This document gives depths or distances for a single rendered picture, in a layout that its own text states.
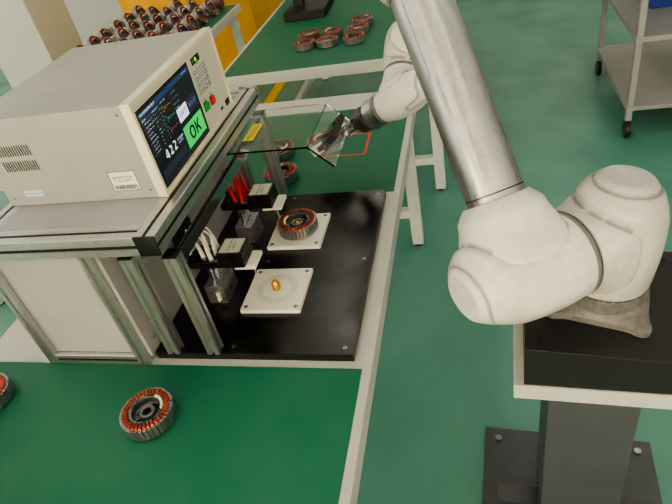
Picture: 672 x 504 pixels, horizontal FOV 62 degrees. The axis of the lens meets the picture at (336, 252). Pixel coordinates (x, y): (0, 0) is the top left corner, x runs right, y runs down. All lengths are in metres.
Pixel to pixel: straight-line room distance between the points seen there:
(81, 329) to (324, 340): 0.56
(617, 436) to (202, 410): 0.89
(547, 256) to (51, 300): 1.03
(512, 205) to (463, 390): 1.26
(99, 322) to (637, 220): 1.09
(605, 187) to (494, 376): 1.24
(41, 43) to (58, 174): 3.92
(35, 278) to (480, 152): 0.95
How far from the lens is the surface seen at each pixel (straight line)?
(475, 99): 0.96
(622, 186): 1.02
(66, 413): 1.42
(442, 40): 0.98
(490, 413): 2.04
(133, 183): 1.23
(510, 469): 1.92
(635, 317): 1.16
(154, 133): 1.20
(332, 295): 1.35
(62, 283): 1.34
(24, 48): 5.32
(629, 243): 1.02
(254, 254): 1.36
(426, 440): 1.99
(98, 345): 1.45
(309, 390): 1.20
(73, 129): 1.23
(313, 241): 1.52
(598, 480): 1.57
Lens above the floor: 1.67
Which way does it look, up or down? 37 degrees down
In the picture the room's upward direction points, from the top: 13 degrees counter-clockwise
